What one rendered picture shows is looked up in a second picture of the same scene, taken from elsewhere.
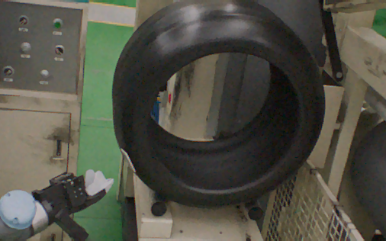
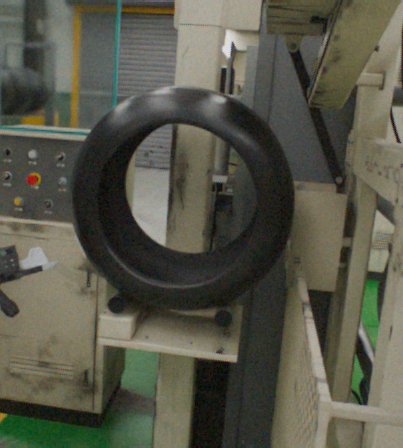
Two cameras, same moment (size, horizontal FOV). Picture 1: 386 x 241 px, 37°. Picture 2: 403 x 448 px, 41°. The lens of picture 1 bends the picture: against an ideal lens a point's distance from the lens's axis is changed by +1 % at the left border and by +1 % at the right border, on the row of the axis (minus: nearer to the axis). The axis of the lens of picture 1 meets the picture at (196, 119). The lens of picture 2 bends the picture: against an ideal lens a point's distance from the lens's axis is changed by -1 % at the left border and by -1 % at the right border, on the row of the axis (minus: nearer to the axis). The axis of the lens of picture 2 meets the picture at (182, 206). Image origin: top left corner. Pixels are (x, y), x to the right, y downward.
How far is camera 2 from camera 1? 66 cm
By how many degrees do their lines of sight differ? 22
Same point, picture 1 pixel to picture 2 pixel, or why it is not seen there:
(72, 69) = not seen: hidden behind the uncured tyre
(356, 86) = (363, 194)
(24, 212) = not seen: outside the picture
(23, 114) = (57, 243)
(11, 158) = (47, 287)
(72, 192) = (1, 260)
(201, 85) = (193, 196)
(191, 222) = (163, 331)
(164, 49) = (106, 124)
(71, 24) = not seen: hidden behind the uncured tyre
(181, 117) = (176, 231)
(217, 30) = (156, 102)
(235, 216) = (218, 331)
